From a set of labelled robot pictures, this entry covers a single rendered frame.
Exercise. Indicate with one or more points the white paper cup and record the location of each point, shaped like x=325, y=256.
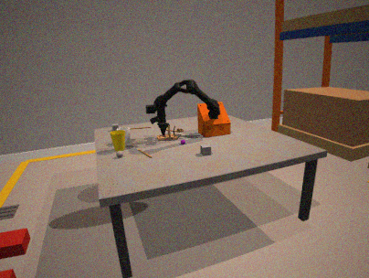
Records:
x=127, y=134

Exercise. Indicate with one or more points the yellow cup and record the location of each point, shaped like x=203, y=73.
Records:
x=118, y=140

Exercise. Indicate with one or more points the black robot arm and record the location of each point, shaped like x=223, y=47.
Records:
x=191, y=87

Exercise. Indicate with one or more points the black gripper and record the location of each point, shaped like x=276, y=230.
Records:
x=162, y=124

